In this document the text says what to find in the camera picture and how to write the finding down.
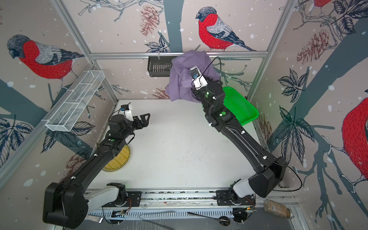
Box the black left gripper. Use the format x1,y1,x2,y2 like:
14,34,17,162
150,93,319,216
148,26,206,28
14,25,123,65
120,112,149,140

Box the purple trousers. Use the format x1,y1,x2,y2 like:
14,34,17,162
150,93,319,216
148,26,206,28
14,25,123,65
165,50,220,103

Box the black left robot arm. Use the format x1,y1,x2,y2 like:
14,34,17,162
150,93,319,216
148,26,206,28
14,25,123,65
43,114,150,229

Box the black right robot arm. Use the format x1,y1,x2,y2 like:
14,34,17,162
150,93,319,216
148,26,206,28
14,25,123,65
191,81,287,204

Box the yellow round woven mat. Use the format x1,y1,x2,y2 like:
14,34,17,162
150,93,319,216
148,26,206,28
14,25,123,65
103,145,131,172

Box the green plastic basket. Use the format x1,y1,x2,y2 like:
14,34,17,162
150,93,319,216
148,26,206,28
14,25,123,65
223,87,259,126

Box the black spoon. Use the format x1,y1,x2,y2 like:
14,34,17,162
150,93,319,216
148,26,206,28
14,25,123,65
187,212,231,227

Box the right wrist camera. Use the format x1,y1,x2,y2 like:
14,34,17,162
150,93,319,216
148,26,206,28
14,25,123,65
190,66,208,90

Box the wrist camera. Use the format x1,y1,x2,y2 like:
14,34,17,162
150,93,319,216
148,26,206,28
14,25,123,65
120,103,134,122
190,66,208,90

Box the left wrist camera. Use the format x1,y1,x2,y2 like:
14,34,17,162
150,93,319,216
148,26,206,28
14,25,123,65
120,103,134,122

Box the black hanging wire basket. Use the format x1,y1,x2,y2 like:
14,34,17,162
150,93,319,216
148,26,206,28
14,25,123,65
147,56,175,78

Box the white mesh wall shelf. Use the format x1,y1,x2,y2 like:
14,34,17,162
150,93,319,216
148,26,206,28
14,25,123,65
46,70,105,132

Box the horizontal aluminium frame bar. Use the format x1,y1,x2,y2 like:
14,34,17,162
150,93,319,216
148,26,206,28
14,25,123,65
90,51,269,60

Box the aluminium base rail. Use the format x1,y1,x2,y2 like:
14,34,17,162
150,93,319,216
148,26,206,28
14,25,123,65
83,188,297,222

